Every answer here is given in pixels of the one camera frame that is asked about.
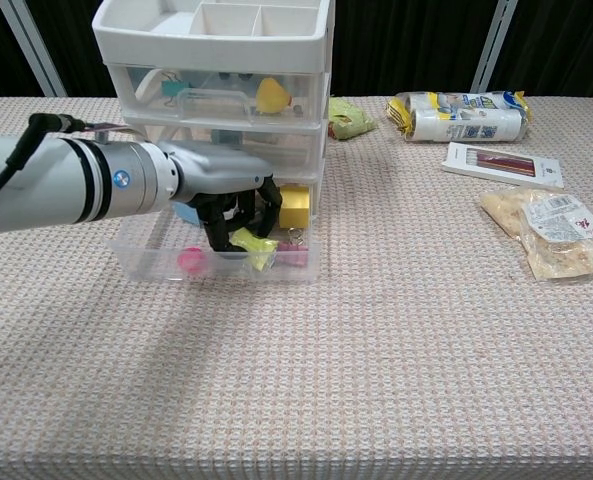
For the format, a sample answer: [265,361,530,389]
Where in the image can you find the yellow block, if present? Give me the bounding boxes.
[277,184,312,229]

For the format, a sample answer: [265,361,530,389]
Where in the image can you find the pink ball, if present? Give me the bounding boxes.
[176,246,209,274]

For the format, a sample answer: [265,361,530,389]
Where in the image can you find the black curtain backdrop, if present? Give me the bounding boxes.
[0,0,593,101]

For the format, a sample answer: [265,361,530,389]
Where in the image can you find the blue paper note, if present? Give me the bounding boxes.
[172,201,201,225]

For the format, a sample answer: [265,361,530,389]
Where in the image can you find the white plastic drawer organizer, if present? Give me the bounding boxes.
[91,0,336,222]

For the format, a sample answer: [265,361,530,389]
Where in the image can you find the yellow rubber duck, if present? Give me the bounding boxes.
[255,76,295,114]

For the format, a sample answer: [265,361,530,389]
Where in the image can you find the green binder clip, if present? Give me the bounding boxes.
[160,73,188,98]

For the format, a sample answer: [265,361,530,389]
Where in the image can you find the clear drawer with pink ball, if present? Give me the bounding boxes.
[106,178,323,286]

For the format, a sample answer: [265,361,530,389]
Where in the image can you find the beige woven tablecloth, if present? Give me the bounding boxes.
[0,95,593,480]

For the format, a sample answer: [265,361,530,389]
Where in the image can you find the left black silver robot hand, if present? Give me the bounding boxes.
[158,140,283,259]

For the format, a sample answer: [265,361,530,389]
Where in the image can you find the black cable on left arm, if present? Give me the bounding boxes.
[0,113,128,197]

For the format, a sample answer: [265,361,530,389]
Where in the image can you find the green snack packet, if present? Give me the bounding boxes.
[328,95,378,141]

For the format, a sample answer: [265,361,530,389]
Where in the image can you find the white metal frame post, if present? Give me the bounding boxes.
[470,0,520,94]
[0,0,69,98]

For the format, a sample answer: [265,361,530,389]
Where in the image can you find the white coloured pencil box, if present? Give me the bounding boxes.
[440,141,566,190]

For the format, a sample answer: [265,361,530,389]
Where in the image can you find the clear drawer with yellow duck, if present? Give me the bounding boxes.
[109,63,326,127]

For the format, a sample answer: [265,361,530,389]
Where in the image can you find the clear snack bag with label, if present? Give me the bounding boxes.
[478,187,593,284]

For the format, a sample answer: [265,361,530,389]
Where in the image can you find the pink binder clip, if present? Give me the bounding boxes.
[274,228,308,268]

